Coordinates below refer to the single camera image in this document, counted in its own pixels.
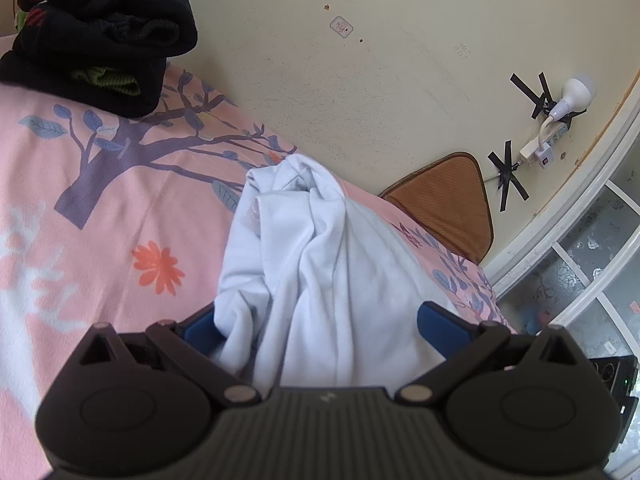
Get white light bulb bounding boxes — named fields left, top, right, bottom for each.
left=549, top=74, right=597, bottom=122

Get pink floral bed sheet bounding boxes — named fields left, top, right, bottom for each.
left=1, top=66, right=503, bottom=479

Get brown cushion mat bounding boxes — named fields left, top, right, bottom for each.
left=379, top=152, right=494, bottom=263

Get white framed glass door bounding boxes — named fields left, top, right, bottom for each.
left=482, top=66, right=640, bottom=480

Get pile of black clothes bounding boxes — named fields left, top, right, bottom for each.
left=1, top=0, right=198, bottom=118

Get black power strip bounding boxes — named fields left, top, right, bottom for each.
left=589, top=356, right=639, bottom=468

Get black tape strips on wall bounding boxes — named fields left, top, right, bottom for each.
left=487, top=71, right=576, bottom=215

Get white printed t-shirt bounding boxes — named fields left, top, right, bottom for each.
left=214, top=155, right=451, bottom=392

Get small wall sticker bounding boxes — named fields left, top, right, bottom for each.
left=330, top=16, right=354, bottom=38

